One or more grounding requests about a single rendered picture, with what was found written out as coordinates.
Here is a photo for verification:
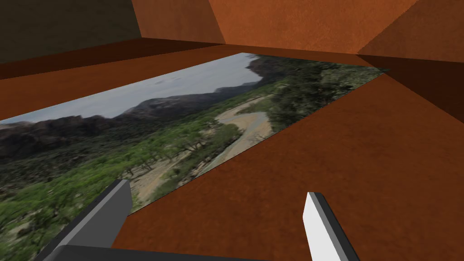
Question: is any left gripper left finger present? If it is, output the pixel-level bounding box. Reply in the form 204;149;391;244
34;179;133;261

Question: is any landscape picture with river valley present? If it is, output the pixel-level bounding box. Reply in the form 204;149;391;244
0;52;389;261

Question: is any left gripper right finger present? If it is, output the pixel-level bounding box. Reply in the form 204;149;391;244
302;192;361;261

